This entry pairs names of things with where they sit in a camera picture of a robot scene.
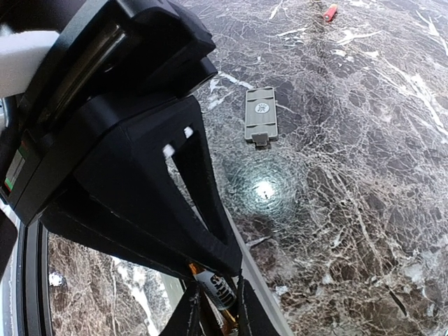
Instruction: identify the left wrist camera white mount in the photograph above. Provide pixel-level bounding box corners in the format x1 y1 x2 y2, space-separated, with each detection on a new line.
0 24 59 98

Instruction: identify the white remote control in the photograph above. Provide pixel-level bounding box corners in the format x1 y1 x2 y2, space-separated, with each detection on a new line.
162 219 293 335

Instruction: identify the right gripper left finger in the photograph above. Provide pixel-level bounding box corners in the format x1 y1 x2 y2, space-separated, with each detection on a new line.
160 282 201 336

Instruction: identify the brown battery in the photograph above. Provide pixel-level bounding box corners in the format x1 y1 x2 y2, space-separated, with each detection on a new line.
188 262 239 329

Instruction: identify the grey battery cover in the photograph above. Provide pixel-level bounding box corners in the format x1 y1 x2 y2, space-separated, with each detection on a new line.
244 87 279 147

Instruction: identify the red battery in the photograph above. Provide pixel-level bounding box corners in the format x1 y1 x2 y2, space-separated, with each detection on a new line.
323 3 338 22

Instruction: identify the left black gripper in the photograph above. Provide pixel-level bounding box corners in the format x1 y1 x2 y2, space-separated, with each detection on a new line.
1 1 216 223

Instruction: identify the black front rail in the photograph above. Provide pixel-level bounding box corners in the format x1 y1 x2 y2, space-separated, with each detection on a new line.
15 220 53 335

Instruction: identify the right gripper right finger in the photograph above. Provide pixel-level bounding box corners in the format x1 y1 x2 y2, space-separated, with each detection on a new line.
237 276 279 336

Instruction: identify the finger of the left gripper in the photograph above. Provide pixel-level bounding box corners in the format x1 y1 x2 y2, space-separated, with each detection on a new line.
41 97 242 277

